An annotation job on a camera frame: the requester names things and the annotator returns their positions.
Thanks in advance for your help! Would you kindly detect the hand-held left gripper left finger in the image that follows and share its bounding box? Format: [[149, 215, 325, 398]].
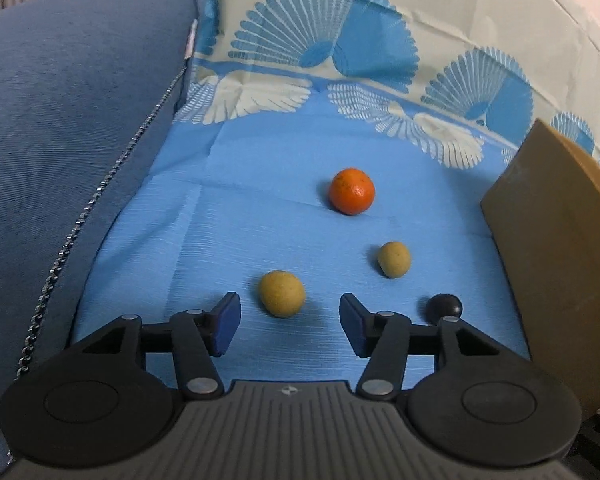
[[67, 291, 242, 401]]

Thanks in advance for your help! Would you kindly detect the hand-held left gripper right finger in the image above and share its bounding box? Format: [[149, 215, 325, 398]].
[[339, 293, 528, 401]]

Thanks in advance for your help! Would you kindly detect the tan round longan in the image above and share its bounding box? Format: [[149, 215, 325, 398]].
[[258, 270, 306, 319], [377, 241, 412, 279]]

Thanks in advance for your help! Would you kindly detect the dark purple round fruit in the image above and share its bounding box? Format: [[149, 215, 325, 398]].
[[426, 294, 464, 322]]

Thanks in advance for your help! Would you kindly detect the reddish orange tangerine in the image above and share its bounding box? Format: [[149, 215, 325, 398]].
[[328, 167, 376, 217]]

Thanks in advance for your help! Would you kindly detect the brown cardboard box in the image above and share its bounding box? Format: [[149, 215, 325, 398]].
[[480, 118, 600, 421]]

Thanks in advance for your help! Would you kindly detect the blue fan print cloth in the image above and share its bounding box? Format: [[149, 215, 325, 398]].
[[70, 0, 600, 393]]

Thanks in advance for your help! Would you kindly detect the blue fabric sofa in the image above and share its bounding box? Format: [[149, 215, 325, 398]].
[[0, 0, 221, 466]]

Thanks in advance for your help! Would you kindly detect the white sofa label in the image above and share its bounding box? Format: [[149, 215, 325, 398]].
[[184, 19, 199, 62]]

